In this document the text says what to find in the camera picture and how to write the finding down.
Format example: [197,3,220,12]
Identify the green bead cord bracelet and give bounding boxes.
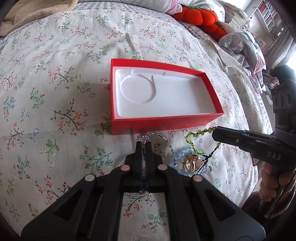
[184,126,221,167]

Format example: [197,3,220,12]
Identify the light blue bead bracelet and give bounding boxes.
[169,148,213,178]

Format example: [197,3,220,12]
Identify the multicolour seed bead bracelet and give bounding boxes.
[120,132,179,197]

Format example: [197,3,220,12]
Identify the right hand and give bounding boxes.
[259,162,295,207]

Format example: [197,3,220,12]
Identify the red Ace box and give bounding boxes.
[110,59,224,135]

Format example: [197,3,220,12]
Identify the crumpled grey clothes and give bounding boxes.
[218,22,280,94]

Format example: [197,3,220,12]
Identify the orange pumpkin plush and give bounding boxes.
[173,6,227,42]

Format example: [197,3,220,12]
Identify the white bookshelf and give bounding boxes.
[254,1,285,39]

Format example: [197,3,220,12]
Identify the floral bed cover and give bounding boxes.
[1,2,272,235]

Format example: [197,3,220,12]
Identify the grey pillow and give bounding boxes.
[74,1,183,15]

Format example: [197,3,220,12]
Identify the beige fleece garment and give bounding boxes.
[1,0,78,37]

